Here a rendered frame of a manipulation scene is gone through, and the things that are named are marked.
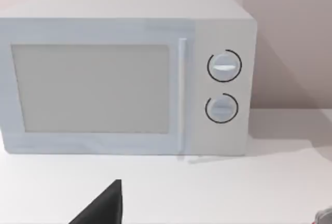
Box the small microwave knob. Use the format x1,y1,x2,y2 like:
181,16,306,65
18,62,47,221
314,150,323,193
204,93,239,124

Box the pale microwave door handle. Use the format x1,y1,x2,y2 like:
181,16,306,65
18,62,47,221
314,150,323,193
178,37,188,155

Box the pale microwave door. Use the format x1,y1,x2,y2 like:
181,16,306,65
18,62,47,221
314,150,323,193
0,18,196,156

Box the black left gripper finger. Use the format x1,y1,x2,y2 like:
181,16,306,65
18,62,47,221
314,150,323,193
68,179,122,224

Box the grey rounded object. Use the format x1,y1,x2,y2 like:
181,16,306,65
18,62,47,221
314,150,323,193
314,208,332,224

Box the large microwave knob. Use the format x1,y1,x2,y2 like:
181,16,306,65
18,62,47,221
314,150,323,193
206,49,243,83

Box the pale microwave oven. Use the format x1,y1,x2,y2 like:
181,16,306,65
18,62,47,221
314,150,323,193
0,0,258,158

